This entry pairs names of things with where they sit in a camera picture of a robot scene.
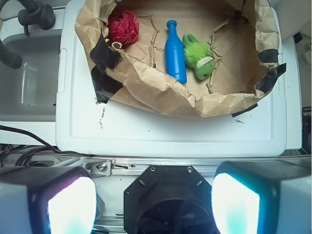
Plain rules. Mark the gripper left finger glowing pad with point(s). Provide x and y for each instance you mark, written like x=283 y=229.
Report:
x=47 y=200

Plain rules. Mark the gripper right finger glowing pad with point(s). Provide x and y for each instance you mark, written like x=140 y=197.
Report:
x=263 y=197

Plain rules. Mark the white plastic bin lid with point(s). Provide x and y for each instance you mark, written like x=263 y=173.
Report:
x=115 y=129

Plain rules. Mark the clear plastic tub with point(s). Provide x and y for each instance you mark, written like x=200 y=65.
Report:
x=29 y=93

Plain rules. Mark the green plush frog toy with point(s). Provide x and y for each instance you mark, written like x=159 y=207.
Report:
x=198 y=56

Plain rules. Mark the blue plastic bottle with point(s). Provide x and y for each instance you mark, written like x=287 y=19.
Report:
x=174 y=54

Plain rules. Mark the brown paper liner with tape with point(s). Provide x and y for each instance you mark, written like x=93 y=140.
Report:
x=243 y=35

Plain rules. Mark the crumpled red paper ball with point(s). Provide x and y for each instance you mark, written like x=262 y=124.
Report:
x=124 y=28

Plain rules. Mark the aluminium extrusion rail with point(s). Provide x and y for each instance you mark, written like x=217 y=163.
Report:
x=121 y=166

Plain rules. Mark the black octagonal mount plate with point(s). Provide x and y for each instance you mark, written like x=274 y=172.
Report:
x=170 y=200

